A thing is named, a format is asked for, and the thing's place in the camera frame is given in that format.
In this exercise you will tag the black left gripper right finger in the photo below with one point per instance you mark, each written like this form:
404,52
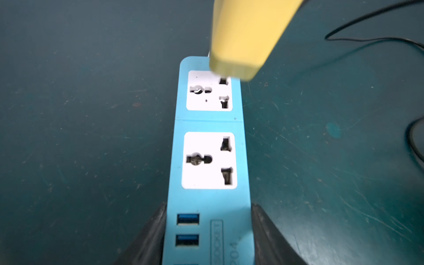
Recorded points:
271,248

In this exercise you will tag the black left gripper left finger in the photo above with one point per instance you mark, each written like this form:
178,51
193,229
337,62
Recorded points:
147,248

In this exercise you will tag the light blue power strip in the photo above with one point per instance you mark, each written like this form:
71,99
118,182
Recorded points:
209,218

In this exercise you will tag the yellow USB plug adapter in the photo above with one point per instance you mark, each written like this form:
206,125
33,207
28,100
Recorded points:
244,33

